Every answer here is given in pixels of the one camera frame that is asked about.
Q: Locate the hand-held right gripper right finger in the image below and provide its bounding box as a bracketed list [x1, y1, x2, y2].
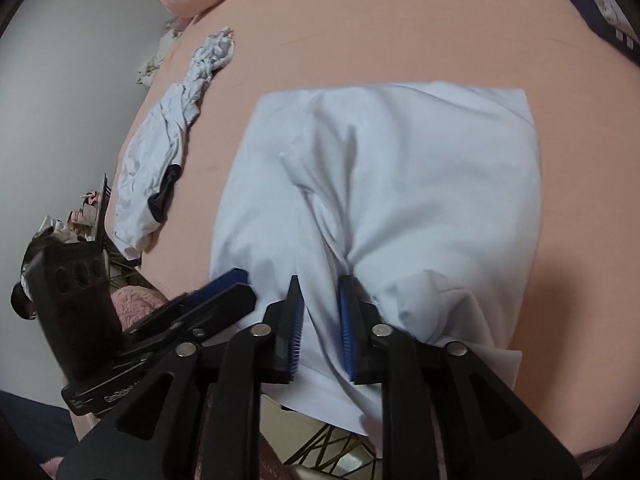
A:
[337, 275, 583, 480]

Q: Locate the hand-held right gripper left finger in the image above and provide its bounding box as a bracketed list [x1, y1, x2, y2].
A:
[55, 275, 306, 480]

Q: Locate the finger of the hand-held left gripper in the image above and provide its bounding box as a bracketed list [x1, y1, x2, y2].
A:
[122, 267, 250, 337]
[122, 284, 258, 357]

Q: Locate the light blue shirt navy collar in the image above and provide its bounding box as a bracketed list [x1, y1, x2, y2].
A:
[210, 80, 544, 438]

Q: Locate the fuzzy rug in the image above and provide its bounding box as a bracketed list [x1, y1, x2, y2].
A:
[112, 287, 171, 329]

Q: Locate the person's dark trouser leg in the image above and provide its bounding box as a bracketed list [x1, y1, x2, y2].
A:
[0, 390, 77, 467]

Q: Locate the crumpled light blue garment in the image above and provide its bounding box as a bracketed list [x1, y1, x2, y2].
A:
[112, 27, 236, 262]

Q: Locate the pale cloth pile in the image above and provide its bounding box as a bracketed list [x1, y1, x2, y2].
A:
[135, 15, 187, 89]

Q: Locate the bed with pink sheet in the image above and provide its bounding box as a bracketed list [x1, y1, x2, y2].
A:
[70, 0, 640, 461]

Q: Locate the pale floral garment navy trim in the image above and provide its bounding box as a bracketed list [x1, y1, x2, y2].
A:
[566, 0, 640, 52]

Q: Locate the gold wire rack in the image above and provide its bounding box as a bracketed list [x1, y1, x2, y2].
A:
[277, 420, 377, 469]

